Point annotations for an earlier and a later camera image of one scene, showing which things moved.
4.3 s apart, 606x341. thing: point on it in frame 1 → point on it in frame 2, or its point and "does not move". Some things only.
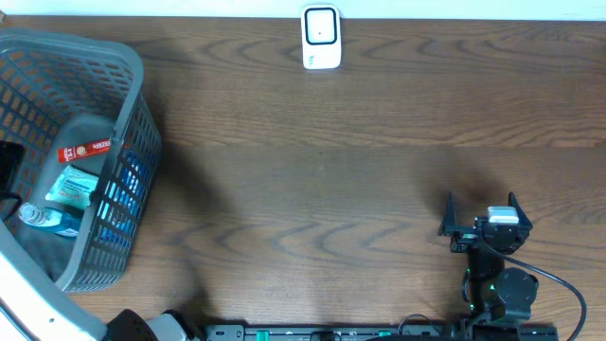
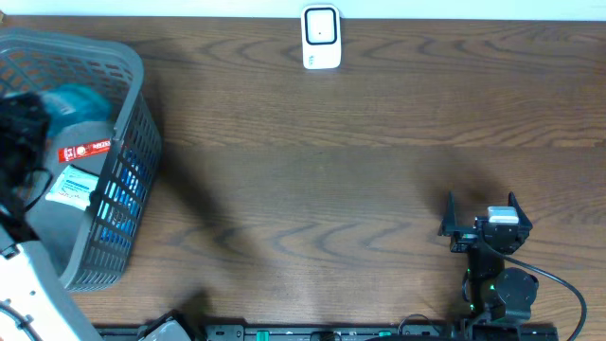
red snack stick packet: x=73 y=152 does not move
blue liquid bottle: x=56 y=220 → x=77 y=103
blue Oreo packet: x=122 y=199 does not move
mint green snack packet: x=74 y=187 does not move
